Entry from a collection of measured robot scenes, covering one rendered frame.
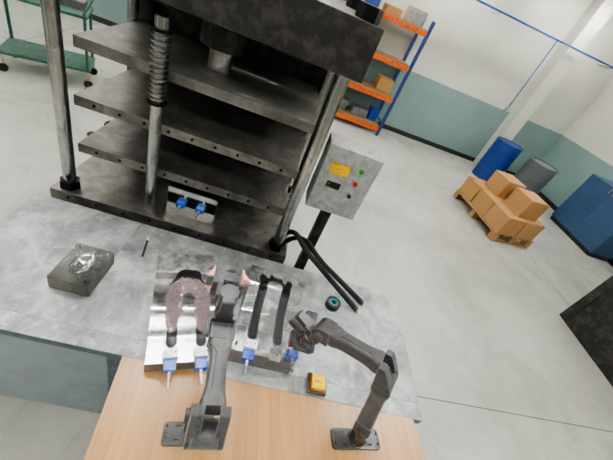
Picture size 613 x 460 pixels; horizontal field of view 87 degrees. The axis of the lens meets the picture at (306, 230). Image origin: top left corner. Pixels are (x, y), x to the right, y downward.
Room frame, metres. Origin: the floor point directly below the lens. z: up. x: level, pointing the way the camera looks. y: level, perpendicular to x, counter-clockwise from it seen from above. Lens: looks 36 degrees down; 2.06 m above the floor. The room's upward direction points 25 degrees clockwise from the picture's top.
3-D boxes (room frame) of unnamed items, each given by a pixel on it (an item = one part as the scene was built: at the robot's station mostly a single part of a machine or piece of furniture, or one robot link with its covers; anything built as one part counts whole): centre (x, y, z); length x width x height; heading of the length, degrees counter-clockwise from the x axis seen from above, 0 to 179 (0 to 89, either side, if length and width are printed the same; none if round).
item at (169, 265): (0.80, 0.33, 0.86); 0.50 x 0.26 x 0.11; 29
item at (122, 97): (1.74, 0.78, 1.27); 1.10 x 0.74 x 0.05; 102
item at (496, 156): (7.59, -3.18, 0.44); 0.59 x 0.59 x 0.88
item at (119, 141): (1.74, 0.78, 1.02); 1.10 x 0.74 x 0.05; 102
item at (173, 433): (0.41, 0.05, 0.84); 0.20 x 0.07 x 0.08; 110
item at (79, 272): (0.77, 0.78, 0.84); 0.20 x 0.15 x 0.07; 12
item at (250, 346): (0.68, 0.00, 0.89); 0.13 x 0.05 x 0.05; 12
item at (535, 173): (7.01, -3.75, 0.44); 0.59 x 0.59 x 0.88
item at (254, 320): (0.95, 0.01, 0.92); 0.35 x 0.16 x 0.09; 12
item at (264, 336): (0.96, 0.00, 0.87); 0.50 x 0.26 x 0.14; 12
